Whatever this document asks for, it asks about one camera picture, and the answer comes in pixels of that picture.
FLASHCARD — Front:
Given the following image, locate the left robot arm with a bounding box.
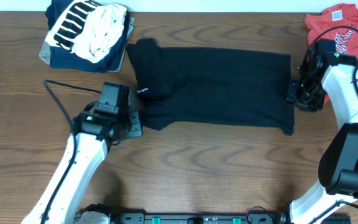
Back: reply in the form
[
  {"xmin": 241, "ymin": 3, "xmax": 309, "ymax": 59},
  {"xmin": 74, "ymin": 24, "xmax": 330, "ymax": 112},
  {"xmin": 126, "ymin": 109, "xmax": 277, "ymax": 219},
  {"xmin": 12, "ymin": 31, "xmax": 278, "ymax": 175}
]
[{"xmin": 23, "ymin": 86, "xmax": 142, "ymax": 223}]

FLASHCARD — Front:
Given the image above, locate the black hydrogen t-shirt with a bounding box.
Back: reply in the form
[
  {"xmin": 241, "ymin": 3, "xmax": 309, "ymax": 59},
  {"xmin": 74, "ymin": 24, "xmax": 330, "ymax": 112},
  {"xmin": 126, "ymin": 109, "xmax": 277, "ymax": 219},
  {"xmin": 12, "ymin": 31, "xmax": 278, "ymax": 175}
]
[{"xmin": 127, "ymin": 39, "xmax": 295, "ymax": 135}]

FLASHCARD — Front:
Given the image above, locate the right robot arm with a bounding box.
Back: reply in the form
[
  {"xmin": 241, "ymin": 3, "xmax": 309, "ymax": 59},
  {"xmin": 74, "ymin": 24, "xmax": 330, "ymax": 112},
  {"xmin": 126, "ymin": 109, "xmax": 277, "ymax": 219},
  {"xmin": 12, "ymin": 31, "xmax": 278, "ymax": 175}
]
[{"xmin": 275, "ymin": 39, "xmax": 358, "ymax": 223}]

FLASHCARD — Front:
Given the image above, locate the red printed t-shirt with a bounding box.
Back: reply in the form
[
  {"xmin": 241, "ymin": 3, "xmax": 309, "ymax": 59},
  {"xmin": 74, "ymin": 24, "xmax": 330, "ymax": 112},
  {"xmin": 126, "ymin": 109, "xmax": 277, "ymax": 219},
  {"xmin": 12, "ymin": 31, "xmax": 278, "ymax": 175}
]
[{"xmin": 305, "ymin": 3, "xmax": 358, "ymax": 59}]

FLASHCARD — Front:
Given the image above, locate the navy folded garment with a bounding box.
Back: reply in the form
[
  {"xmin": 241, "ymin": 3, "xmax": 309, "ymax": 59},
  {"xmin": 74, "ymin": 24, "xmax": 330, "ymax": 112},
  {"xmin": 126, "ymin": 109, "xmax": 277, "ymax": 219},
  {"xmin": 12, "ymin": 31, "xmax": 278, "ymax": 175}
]
[{"xmin": 39, "ymin": 1, "xmax": 134, "ymax": 73}]

